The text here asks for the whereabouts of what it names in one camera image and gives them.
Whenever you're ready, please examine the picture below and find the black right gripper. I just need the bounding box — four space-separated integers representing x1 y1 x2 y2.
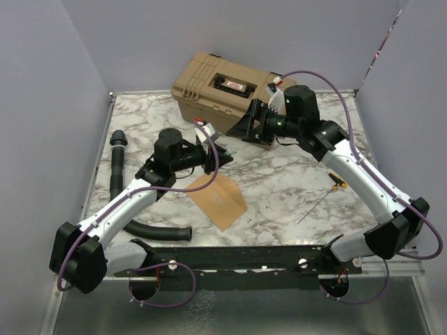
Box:
226 98 301 147

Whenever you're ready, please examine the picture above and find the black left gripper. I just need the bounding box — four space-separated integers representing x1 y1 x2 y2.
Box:
172 142 233 174

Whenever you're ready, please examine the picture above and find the brown kraft envelope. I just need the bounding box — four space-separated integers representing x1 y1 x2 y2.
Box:
188 173 247 232

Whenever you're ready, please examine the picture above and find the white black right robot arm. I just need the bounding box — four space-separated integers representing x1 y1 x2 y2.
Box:
226 85 430 273

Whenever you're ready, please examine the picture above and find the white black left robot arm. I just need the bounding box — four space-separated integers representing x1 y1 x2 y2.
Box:
49 121 233 294

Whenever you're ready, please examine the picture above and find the tan plastic toolbox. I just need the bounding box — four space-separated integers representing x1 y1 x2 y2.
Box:
171 52 278 133

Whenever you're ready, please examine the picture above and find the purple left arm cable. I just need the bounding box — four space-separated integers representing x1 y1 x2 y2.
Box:
56 119 221 308

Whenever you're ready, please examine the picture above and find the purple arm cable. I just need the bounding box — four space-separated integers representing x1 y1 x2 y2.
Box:
56 119 221 308
275 70 444 305

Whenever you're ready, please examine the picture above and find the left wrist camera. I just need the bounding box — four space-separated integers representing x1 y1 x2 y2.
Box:
193 119 219 142

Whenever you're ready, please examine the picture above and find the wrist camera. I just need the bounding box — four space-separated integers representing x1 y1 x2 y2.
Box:
193 119 219 142
266 76 285 113

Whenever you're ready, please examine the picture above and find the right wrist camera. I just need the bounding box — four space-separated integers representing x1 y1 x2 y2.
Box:
266 76 285 113

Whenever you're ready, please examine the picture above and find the black corrugated hose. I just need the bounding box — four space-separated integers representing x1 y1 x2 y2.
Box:
108 129 193 242

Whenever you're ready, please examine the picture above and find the yellow black handled screwdriver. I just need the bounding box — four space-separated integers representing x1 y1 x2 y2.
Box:
297 172 347 225

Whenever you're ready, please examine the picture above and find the black metal base rail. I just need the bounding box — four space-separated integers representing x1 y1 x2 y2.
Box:
116 245 362 291

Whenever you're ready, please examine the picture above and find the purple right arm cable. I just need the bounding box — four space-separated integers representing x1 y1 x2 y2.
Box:
275 70 444 305

